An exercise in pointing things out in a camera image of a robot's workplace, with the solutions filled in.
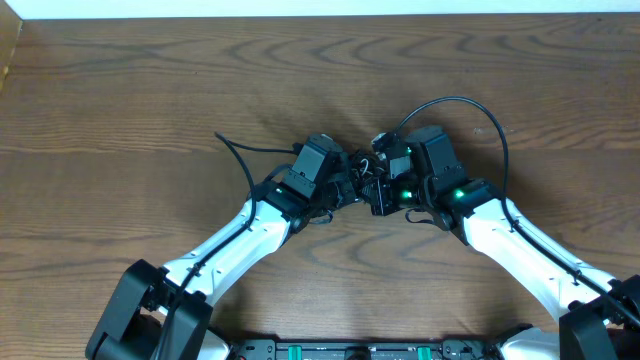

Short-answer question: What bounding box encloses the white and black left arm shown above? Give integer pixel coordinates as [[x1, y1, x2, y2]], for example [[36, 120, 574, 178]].
[[85, 145, 358, 359]]

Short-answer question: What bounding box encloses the brown cardboard panel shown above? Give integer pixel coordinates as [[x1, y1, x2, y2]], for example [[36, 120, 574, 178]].
[[0, 0, 23, 88]]

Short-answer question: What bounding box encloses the black left camera cable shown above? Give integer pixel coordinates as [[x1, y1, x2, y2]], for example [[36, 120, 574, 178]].
[[152, 131, 304, 360]]

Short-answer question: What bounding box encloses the black right camera cable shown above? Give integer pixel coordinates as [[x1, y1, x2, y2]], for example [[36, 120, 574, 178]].
[[392, 96, 640, 329]]

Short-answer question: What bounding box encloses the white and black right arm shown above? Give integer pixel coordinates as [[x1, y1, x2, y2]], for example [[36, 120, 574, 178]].
[[362, 126, 639, 359]]

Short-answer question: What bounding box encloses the black USB cable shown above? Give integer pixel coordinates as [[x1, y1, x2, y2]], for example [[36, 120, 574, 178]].
[[348, 148, 389, 194]]

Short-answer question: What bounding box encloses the black camera cable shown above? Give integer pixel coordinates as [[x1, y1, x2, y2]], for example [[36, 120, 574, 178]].
[[392, 96, 640, 329], [152, 131, 304, 360]]

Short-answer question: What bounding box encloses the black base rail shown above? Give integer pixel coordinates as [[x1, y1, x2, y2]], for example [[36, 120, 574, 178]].
[[214, 324, 566, 360]]

